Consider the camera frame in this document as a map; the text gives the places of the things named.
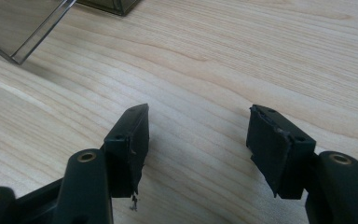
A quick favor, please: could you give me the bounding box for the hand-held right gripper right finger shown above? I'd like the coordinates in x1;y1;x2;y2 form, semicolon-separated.
245;104;317;200

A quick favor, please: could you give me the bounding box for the dark clear acrylic box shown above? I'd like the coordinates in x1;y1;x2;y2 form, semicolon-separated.
76;0;144;17

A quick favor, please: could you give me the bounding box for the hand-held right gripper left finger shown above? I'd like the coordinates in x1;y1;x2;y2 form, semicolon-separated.
101;103;150;199

